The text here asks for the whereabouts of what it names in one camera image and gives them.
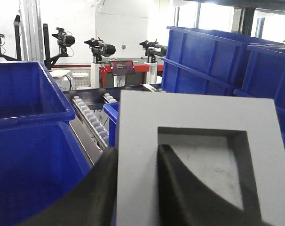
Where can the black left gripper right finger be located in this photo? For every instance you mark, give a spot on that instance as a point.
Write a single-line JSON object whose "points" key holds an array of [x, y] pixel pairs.
{"points": [[184, 200]]}

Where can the blue bin far right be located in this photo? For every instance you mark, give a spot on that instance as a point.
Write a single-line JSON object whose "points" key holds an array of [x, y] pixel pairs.
{"points": [[265, 77]]}

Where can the roller conveyor rail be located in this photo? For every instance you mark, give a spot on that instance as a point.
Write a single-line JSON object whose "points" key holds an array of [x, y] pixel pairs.
{"points": [[99, 133]]}

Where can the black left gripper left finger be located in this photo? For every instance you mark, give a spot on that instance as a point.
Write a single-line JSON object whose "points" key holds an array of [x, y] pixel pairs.
{"points": [[90, 203]]}

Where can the large blue bin target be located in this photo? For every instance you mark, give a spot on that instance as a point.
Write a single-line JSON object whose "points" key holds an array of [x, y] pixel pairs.
{"points": [[210, 62]]}

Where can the tablet screen on stand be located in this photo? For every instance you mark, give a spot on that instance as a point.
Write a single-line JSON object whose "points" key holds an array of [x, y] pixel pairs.
{"points": [[119, 68]]}

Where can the gray hollow square base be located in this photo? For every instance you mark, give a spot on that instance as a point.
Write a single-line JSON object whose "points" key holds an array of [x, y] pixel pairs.
{"points": [[134, 120]]}

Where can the red frame workbench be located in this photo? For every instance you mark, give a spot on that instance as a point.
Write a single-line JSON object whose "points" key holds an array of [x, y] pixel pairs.
{"points": [[140, 68]]}

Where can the large blue bin left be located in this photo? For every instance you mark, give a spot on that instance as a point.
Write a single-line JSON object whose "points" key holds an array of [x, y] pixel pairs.
{"points": [[40, 160]]}

